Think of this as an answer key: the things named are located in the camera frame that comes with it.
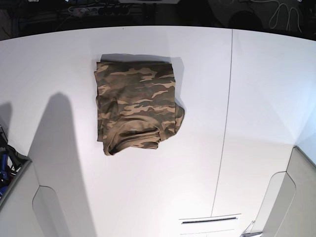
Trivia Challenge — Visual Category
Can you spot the blue and black equipment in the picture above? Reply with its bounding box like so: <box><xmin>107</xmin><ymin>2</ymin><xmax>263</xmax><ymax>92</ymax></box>
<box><xmin>0</xmin><ymin>125</ymin><xmax>31</xmax><ymax>199</ymax></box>

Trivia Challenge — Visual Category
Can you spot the camouflage T-shirt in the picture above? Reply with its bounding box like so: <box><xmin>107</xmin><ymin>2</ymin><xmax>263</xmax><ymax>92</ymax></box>
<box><xmin>94</xmin><ymin>54</ymin><xmax>185</xmax><ymax>156</ymax></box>

